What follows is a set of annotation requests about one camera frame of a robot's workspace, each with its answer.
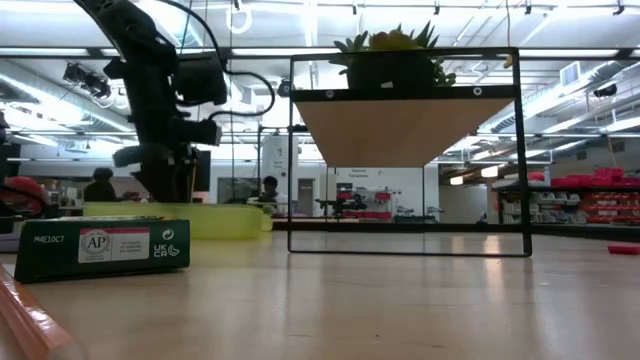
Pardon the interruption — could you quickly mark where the crayon box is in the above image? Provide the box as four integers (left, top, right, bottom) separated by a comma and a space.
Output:
13, 215, 191, 285

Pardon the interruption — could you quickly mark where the red rounded object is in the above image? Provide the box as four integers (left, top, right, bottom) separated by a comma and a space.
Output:
0, 175, 49, 220

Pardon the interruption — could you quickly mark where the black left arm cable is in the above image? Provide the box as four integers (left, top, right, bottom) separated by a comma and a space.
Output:
154, 0, 276, 121

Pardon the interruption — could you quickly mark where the black metal table frame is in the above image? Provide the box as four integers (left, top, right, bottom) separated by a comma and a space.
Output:
272, 221, 640, 237

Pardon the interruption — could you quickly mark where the shelving with red bins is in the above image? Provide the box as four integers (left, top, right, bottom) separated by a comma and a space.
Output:
492, 167, 640, 226

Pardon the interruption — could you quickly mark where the potted succulent plant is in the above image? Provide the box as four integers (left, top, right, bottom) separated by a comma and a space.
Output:
329, 20, 457, 91

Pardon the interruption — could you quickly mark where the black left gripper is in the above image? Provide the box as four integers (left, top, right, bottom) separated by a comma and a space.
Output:
113, 49, 222, 204

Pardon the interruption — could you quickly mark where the yellow transparent pencil case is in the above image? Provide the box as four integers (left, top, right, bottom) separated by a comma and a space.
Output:
82, 201, 274, 240

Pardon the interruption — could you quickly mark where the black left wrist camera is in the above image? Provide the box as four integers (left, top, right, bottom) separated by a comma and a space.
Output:
174, 52, 229, 107

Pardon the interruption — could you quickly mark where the person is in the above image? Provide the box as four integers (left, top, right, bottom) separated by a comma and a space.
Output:
82, 167, 119, 204
259, 175, 290, 216

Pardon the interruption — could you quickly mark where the wooden shelf riser black frame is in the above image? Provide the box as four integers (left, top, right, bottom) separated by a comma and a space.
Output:
287, 47, 534, 259

